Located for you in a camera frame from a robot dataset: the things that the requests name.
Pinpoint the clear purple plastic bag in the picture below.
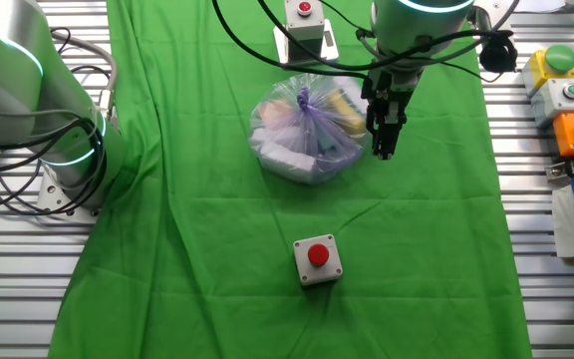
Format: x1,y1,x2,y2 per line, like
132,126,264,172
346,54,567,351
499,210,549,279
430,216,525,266
247,73,371,185

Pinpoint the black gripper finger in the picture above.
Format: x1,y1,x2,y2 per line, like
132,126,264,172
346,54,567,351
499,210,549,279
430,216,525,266
372,102,407,161
365,99,377,139

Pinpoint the green cloth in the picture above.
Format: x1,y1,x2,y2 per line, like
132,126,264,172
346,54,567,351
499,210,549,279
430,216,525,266
47,0,535,359

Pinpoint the orange box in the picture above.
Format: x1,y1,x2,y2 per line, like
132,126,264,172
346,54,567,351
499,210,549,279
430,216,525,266
551,110,574,159

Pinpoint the grey box green button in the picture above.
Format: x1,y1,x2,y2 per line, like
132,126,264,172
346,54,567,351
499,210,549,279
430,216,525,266
529,78,574,130

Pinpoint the grey box red button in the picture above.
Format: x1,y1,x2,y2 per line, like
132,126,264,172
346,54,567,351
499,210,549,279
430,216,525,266
292,233,344,287
283,0,327,64

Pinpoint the grey cable hose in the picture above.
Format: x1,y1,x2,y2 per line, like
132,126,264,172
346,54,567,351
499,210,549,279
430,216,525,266
50,32,119,119

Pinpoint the metal mounting bracket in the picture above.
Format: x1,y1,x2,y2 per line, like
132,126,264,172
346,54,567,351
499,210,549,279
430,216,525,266
544,149,574,181

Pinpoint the white box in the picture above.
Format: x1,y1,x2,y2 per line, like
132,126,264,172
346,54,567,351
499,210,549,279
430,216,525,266
259,127,318,174

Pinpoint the yellow sponge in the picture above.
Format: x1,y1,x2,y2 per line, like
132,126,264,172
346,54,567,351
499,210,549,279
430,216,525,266
329,89,368,136

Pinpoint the yellow box green button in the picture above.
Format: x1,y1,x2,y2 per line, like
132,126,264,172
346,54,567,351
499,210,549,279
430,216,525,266
521,44,574,99

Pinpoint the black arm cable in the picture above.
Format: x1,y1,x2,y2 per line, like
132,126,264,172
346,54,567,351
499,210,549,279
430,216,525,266
257,0,515,72
210,0,371,81

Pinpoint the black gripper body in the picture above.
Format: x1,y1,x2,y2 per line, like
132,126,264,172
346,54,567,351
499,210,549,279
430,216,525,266
360,68,421,114

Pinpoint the black base cable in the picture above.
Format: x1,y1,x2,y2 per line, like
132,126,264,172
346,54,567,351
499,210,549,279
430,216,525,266
0,117,112,218

